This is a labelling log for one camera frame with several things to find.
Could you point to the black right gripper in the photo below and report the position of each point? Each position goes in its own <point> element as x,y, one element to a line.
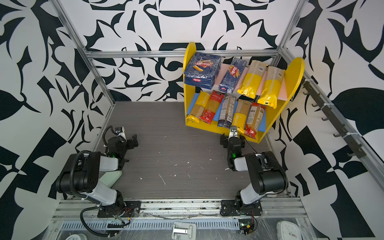
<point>225,141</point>

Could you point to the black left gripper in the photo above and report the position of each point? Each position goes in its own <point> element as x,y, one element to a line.
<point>130,145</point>

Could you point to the clear white label spaghetti bag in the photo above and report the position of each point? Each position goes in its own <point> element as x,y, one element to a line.
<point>227,112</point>

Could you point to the yellow spaghetti bag front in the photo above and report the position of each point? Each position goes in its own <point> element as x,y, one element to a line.
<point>241,114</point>

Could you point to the yellow spaghetti bag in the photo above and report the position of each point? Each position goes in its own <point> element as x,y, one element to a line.
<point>252,80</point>
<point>241,114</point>
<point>272,87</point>
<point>199,103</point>

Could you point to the small red spaghetti bag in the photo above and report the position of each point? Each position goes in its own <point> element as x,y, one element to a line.
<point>254,120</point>

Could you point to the long red spaghetti bag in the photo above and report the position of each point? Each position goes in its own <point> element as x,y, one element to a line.
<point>212,107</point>

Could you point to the yellow spaghetti bag back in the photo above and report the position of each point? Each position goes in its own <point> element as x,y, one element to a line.
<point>252,80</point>

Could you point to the blue Barilla pasta box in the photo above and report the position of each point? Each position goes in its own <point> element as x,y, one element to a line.
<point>202,70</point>

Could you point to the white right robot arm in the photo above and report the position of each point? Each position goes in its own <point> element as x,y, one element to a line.
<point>267,177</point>

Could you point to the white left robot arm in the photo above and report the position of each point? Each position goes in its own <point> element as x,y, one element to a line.
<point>80,178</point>

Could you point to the yellow pink blue shelf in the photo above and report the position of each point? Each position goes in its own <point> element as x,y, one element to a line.
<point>293,78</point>

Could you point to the green pad left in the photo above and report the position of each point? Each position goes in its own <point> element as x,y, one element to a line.
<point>110,178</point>

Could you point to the white clock left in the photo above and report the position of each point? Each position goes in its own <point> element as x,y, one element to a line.
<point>77,237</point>

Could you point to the white clock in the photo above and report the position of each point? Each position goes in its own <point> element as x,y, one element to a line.
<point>77,237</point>
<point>288,231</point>

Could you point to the white clock right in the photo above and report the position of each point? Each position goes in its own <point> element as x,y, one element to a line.
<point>288,231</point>

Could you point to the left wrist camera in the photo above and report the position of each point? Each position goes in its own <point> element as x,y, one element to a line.
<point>120,132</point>

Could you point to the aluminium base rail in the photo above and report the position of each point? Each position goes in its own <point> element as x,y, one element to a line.
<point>193,208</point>

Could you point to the white cable duct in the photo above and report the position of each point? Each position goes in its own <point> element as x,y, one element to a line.
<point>203,224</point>

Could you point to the white latch bracket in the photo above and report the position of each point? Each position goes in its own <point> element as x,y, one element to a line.
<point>184,231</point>

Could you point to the aluminium cage frame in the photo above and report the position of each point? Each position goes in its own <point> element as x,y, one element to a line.
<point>372,162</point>

